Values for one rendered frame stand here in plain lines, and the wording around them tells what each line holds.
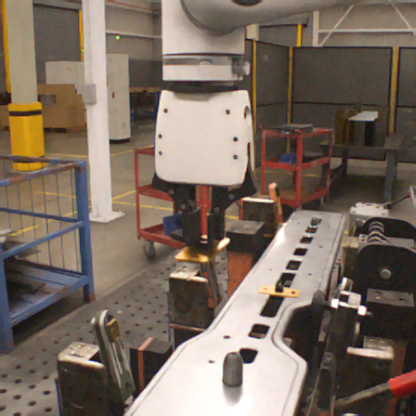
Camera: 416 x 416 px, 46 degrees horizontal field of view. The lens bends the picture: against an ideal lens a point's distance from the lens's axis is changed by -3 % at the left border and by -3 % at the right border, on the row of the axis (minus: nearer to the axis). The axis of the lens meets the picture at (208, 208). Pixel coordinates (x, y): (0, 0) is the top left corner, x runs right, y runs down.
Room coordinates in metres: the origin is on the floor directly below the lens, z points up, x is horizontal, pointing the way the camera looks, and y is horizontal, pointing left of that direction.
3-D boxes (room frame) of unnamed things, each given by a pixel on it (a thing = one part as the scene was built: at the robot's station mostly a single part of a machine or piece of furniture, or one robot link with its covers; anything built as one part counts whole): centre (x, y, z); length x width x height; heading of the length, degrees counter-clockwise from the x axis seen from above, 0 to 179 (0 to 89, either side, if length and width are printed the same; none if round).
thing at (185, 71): (0.53, 0.00, 1.44); 0.09 x 0.08 x 0.03; 71
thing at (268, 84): (7.19, -0.66, 1.00); 3.44 x 0.14 x 2.00; 154
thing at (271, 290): (0.97, -0.15, 1.01); 0.08 x 0.04 x 0.01; 71
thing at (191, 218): (0.54, 0.03, 1.29); 0.03 x 0.03 x 0.07; 71
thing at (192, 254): (0.53, 0.00, 1.25); 0.08 x 0.04 x 0.01; 161
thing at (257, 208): (1.58, -0.17, 0.88); 0.15 x 0.11 x 0.36; 71
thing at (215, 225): (0.52, -0.02, 1.29); 0.03 x 0.03 x 0.07; 71
